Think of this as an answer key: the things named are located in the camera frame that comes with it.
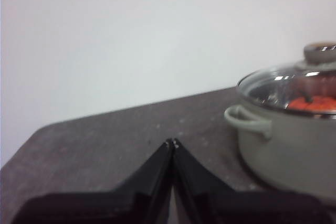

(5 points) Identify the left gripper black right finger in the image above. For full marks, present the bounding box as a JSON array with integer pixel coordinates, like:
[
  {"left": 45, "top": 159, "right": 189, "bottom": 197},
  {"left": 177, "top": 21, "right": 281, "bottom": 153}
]
[{"left": 172, "top": 137, "right": 335, "bottom": 224}]

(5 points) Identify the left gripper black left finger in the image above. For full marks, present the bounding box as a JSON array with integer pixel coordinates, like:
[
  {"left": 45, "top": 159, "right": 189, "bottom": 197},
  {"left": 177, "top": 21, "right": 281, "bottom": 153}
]
[{"left": 12, "top": 137, "right": 174, "bottom": 224}]

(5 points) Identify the glass lid with green knob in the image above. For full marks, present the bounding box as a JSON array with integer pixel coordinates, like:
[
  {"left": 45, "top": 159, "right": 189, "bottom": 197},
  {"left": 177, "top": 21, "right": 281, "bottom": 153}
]
[{"left": 236, "top": 40, "right": 336, "bottom": 120}]

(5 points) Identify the orange toy pumpkin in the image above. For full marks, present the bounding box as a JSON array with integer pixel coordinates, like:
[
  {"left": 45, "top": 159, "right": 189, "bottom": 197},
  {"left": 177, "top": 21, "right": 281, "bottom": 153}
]
[{"left": 287, "top": 90, "right": 336, "bottom": 112}]

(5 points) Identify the pale green electric pot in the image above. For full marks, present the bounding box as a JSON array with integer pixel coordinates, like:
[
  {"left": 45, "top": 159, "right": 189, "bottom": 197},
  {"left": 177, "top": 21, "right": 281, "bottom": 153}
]
[{"left": 224, "top": 87, "right": 336, "bottom": 207}]

